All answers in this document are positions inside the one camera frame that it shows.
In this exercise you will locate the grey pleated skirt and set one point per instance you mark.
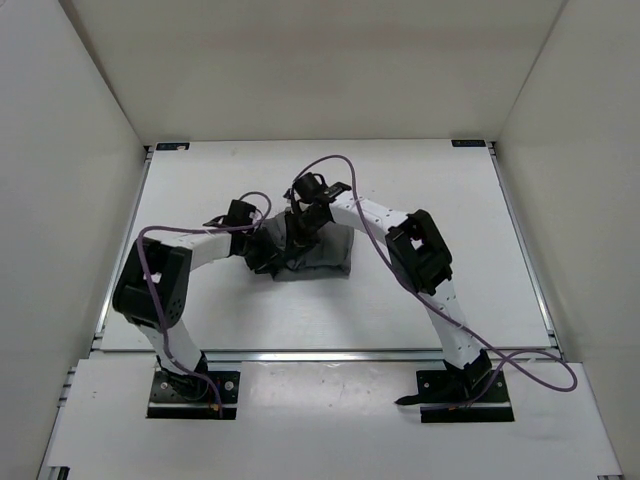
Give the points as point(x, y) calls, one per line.
point(330, 257)

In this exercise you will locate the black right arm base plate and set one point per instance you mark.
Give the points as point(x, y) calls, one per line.
point(443, 400)

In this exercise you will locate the blue corner label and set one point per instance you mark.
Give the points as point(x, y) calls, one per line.
point(468, 143)
point(172, 146)

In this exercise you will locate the aluminium front table rail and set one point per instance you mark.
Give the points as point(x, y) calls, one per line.
point(322, 356)

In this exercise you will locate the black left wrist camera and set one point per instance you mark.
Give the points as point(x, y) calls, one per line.
point(241, 218)

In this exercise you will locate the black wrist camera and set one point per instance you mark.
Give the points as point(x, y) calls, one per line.
point(305, 188)
point(241, 218)

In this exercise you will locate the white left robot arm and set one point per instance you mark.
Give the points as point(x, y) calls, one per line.
point(152, 288)

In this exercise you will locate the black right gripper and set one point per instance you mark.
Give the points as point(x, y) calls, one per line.
point(296, 241)

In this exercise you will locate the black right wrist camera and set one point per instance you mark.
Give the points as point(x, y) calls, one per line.
point(305, 188)

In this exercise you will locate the right blue corner label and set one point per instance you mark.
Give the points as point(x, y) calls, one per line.
point(468, 143)

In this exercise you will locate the left blue corner label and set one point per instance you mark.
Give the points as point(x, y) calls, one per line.
point(172, 146)

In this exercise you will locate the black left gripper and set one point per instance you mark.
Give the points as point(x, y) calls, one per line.
point(268, 254)

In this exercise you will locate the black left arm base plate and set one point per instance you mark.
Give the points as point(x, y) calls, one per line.
point(193, 399)

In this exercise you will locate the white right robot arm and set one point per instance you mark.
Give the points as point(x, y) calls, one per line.
point(416, 254)

